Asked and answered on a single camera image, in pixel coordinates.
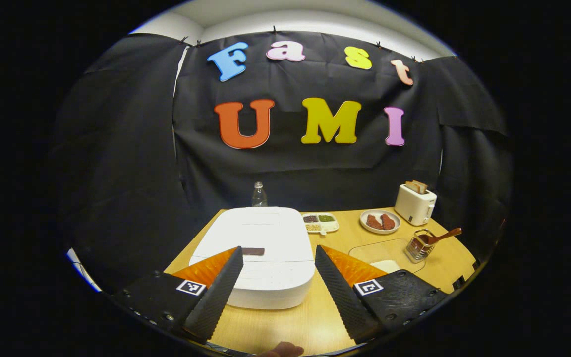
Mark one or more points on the black backdrop cloth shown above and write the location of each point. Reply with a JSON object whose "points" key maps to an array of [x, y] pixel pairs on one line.
{"points": [[132, 163]]}

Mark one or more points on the wooden spoon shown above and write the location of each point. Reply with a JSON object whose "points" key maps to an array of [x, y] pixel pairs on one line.
{"points": [[439, 236]]}

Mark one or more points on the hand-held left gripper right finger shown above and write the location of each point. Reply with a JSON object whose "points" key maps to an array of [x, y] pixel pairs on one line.
{"points": [[337, 292]]}

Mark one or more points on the clear plastic water bottle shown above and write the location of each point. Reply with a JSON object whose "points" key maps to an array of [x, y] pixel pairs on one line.
{"points": [[259, 197]]}

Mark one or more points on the white toaster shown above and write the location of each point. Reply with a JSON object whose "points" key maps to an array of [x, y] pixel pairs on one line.
{"points": [[414, 208]]}

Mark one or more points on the white round plate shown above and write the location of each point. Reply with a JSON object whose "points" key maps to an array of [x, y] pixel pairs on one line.
{"points": [[379, 231]]}

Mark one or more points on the brown meat piece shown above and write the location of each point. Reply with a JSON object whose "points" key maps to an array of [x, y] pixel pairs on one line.
{"points": [[374, 221], [388, 221]]}

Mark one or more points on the white divided grain dish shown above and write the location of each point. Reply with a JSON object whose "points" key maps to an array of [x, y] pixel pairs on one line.
{"points": [[320, 222]]}

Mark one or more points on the clear box of rice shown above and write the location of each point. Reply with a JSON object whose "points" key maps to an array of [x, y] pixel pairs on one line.
{"points": [[379, 252]]}

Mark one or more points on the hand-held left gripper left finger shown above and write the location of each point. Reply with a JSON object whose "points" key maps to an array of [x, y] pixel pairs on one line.
{"points": [[216, 297]]}

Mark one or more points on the white rice cooker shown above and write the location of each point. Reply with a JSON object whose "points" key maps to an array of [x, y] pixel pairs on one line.
{"points": [[265, 233]]}

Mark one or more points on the toast slice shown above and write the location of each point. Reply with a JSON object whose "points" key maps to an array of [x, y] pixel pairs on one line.
{"points": [[412, 187], [421, 186]]}

